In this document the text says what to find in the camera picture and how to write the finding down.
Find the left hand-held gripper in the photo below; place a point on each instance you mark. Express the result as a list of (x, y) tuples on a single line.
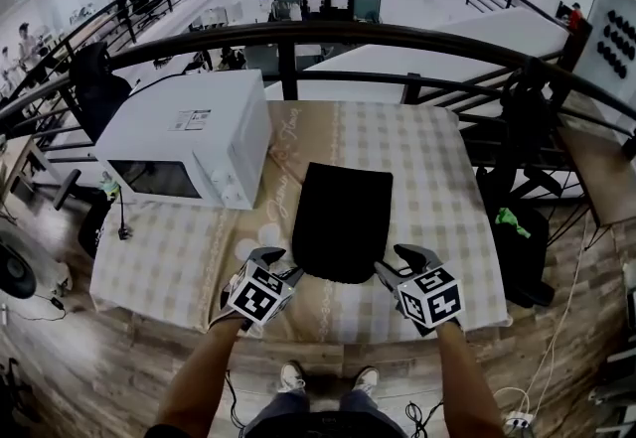
[(258, 297)]

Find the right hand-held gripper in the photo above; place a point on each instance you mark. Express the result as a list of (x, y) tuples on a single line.
[(429, 299)]

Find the black cloth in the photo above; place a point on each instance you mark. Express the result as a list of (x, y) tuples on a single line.
[(343, 217)]

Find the person's right forearm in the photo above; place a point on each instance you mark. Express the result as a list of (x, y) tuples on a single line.
[(467, 376)]

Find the person's left forearm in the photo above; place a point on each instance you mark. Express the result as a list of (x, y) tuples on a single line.
[(199, 376)]

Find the beige checkered tablecloth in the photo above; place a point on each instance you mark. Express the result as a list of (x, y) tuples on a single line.
[(427, 188)]

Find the person's left shoe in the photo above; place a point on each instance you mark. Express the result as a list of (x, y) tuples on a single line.
[(291, 376)]

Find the person's shoe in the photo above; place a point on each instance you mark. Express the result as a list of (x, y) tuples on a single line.
[(291, 376), (366, 380)]

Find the green cloth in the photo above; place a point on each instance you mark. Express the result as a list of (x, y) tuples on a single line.
[(512, 222)]

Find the person's right shoe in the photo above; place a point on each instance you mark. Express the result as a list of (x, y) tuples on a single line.
[(366, 380)]

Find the person's legs in jeans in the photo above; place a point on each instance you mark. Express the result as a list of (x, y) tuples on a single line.
[(278, 413)]

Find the white microwave oven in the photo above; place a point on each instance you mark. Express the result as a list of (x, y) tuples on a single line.
[(189, 138)]

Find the person's black shirt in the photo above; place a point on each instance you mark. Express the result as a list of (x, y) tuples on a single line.
[(338, 426)]

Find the black mesh office chair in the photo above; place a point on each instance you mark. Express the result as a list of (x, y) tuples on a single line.
[(99, 93), (522, 128)]

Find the yellow-green item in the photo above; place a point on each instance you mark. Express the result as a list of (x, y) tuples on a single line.
[(109, 187)]

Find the white power strip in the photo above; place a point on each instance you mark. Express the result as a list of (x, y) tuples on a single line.
[(519, 421)]

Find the wooden side table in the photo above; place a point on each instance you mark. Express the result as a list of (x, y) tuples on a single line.
[(601, 173)]

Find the black metal railing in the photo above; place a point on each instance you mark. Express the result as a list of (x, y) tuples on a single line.
[(348, 31)]

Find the white stairwell panel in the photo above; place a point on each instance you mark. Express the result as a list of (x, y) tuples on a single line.
[(497, 29)]

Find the black floor fan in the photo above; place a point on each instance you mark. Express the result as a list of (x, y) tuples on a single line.
[(15, 272)]

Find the small wooden desk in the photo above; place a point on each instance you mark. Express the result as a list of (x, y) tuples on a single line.
[(20, 153)]

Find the distant black office chair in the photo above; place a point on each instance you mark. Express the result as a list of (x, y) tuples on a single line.
[(141, 1)]

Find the group of black wall-hung items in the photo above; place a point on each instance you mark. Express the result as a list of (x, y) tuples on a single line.
[(616, 43)]

